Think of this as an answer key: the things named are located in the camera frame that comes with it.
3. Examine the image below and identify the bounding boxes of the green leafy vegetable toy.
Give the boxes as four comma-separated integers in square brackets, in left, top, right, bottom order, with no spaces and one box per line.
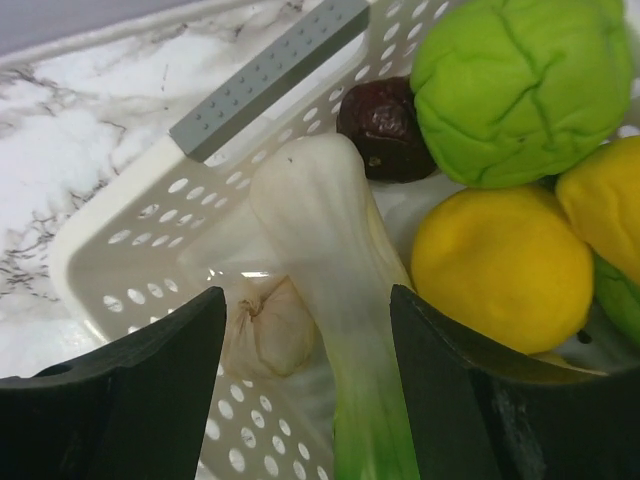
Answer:
[594,254,639,345]

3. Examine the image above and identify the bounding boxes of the white garlic toy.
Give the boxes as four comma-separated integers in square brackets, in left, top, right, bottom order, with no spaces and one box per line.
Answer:
[220,276,316,380]

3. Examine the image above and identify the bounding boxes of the white green bok choy toy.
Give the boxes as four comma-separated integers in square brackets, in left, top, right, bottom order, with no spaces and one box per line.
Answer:
[249,133,419,479]

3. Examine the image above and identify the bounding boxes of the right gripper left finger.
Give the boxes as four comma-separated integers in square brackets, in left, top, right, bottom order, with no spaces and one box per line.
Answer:
[1,287,226,479]

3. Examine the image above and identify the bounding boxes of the dark red date toy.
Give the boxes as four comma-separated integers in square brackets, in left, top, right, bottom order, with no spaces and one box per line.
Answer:
[336,76,437,183]

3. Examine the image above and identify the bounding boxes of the green cabbage toy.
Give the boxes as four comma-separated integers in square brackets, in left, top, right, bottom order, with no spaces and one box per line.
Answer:
[410,1,634,188]

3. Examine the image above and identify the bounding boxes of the yellow round lemon toy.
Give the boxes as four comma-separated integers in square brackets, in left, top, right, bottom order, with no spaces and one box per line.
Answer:
[410,185,594,354]

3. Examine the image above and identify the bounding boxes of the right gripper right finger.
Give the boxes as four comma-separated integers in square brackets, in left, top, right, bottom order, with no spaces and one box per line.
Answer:
[390,285,639,479]

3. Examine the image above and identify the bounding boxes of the white perforated plastic basket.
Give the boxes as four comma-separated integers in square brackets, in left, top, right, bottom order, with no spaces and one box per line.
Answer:
[49,0,640,480]

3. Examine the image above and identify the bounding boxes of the yellow corn toy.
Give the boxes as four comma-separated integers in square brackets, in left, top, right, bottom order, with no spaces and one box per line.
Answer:
[555,136,639,282]

